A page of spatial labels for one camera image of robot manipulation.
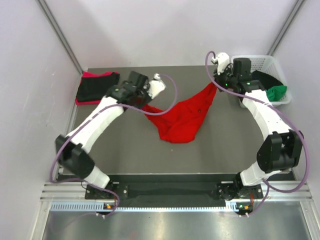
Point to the white plastic basket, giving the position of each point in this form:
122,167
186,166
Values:
269,65

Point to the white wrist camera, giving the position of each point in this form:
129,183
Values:
155,86
221,60

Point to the black t shirt in basket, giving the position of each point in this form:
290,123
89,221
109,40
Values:
267,81

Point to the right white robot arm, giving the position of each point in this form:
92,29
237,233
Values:
282,143

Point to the folded black t shirt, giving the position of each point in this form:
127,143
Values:
96,85

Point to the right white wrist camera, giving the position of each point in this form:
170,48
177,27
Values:
221,60

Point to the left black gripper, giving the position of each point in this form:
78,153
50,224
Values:
148,98

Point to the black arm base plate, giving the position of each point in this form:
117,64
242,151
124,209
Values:
216,191

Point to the left aluminium corner post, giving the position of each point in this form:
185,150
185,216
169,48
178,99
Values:
44,7

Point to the right aluminium corner post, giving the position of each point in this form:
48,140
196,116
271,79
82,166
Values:
293,13

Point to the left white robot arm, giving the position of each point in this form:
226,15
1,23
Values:
73,149

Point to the aluminium frame rail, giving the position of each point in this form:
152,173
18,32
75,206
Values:
75,191

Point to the red t shirt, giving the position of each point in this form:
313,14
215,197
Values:
181,124

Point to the green t shirt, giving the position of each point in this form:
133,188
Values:
276,93

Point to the aluminium corner post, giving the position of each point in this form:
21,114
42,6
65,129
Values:
293,13
44,7

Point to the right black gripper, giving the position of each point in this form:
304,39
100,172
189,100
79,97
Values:
217,78

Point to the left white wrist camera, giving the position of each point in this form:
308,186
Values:
155,86

